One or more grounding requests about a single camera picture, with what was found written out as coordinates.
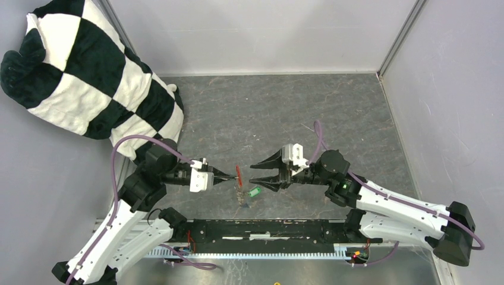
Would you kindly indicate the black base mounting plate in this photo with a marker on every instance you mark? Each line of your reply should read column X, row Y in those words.
column 267, row 236

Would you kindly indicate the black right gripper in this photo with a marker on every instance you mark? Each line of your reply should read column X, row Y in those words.
column 271, row 162

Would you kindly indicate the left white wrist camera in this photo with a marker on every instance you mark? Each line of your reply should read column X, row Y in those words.
column 196, row 177

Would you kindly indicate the metal key holder red handle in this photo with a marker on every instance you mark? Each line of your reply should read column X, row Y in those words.
column 240, row 192

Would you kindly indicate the keys with green tag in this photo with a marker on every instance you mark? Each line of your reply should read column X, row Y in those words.
column 254, row 192

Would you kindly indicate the checkered black white plush cloth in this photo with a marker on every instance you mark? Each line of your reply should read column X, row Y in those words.
column 73, row 71

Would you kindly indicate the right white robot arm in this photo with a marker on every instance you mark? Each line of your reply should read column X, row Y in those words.
column 376, row 212

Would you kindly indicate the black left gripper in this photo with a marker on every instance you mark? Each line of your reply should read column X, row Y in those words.
column 216, row 179

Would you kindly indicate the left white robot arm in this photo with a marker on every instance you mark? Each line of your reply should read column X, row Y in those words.
column 105, row 257

